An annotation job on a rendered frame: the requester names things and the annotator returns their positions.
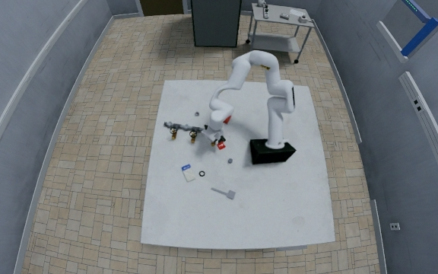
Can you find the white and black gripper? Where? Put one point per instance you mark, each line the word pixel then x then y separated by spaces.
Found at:
pixel 218 136

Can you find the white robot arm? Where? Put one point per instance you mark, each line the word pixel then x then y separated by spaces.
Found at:
pixel 275 86

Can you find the grey pipe manifold with brass valves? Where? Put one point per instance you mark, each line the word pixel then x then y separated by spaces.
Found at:
pixel 186 127

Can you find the red rectangular block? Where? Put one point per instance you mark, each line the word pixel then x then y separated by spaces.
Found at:
pixel 226 120

